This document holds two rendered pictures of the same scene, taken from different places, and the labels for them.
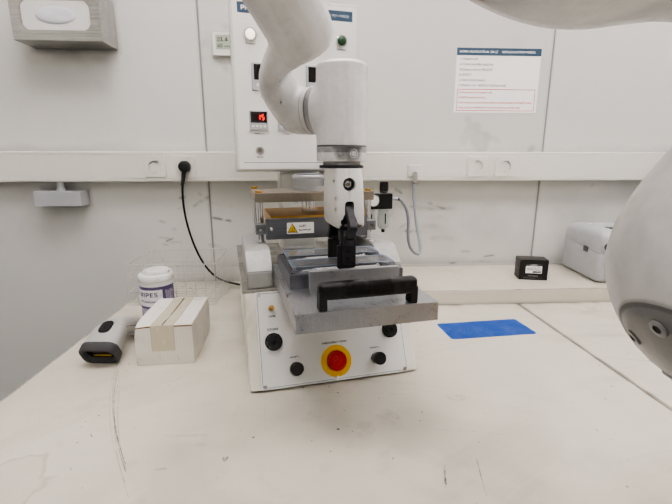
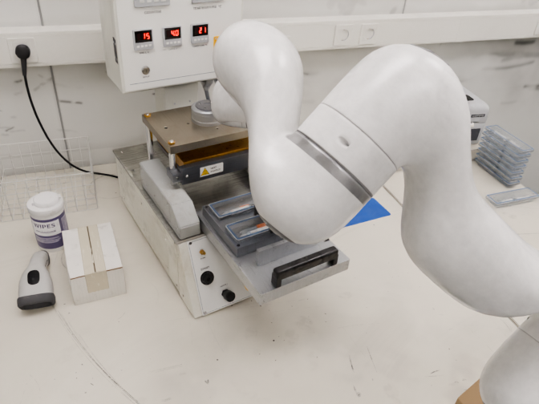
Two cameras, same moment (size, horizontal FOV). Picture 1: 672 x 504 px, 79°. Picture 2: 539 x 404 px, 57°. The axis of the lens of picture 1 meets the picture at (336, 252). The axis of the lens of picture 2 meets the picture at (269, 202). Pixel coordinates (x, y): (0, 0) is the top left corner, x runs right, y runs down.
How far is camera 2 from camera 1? 0.56 m
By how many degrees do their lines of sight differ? 29
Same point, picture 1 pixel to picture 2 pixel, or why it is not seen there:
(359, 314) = (300, 281)
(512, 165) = (375, 33)
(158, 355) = (94, 294)
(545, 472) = (407, 348)
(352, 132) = not seen: hidden behind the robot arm
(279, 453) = (242, 369)
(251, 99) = (134, 17)
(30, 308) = not seen: outside the picture
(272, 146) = (158, 63)
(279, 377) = (214, 303)
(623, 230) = (489, 387)
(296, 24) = not seen: hidden behind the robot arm
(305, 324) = (266, 297)
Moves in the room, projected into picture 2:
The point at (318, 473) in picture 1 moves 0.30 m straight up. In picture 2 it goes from (274, 378) to (286, 276)
